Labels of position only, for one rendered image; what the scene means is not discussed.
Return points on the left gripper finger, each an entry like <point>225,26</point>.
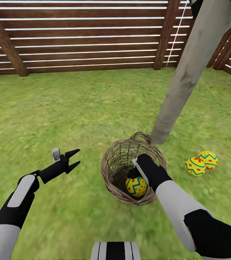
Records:
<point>71,153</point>
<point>71,167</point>

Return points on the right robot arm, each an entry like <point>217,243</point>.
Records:
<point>197,229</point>

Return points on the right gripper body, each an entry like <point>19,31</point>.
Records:
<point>134,173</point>

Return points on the easter egg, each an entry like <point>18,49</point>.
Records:
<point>209,158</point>
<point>195,166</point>
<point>136,187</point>

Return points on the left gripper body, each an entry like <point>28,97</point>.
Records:
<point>59,167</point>

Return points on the wicker basket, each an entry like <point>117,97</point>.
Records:
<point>108,174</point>

